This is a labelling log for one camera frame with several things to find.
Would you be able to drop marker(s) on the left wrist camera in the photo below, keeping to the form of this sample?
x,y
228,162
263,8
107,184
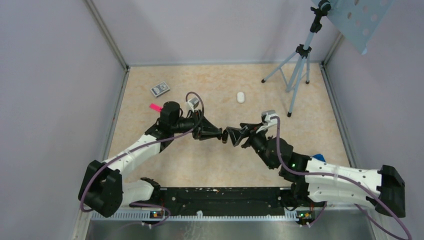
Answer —
x,y
191,105

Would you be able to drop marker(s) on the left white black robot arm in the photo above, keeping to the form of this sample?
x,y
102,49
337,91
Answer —
x,y
103,189

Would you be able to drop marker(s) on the pink marker piece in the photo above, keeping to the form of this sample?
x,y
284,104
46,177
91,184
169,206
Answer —
x,y
155,107

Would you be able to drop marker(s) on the white toothed cable rail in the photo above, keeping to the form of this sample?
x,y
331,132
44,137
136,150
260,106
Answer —
x,y
145,215

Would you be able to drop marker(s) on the white earbud charging case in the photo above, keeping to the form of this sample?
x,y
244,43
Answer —
x,y
240,97

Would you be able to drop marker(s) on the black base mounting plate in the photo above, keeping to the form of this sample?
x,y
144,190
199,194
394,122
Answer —
x,y
229,201

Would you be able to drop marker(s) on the perforated blue metal panel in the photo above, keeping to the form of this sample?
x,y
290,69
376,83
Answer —
x,y
356,20

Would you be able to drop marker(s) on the light blue tripod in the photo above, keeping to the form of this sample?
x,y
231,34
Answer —
x,y
302,66

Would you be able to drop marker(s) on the playing card deck box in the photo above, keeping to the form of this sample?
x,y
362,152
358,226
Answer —
x,y
160,89

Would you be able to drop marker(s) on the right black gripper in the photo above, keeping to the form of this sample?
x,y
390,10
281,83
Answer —
x,y
247,129

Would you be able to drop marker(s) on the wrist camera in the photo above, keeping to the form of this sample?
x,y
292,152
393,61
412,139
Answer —
x,y
191,105
268,120

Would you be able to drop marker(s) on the blue toy car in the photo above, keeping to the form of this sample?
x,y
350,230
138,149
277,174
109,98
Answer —
x,y
319,157

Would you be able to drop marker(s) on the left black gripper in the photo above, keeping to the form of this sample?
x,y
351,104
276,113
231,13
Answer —
x,y
206,130

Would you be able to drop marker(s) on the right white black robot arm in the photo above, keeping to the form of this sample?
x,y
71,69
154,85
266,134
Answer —
x,y
381,189

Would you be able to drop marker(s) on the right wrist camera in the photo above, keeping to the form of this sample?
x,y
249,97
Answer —
x,y
268,120

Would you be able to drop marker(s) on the black earbud case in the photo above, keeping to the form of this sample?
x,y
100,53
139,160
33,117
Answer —
x,y
224,136

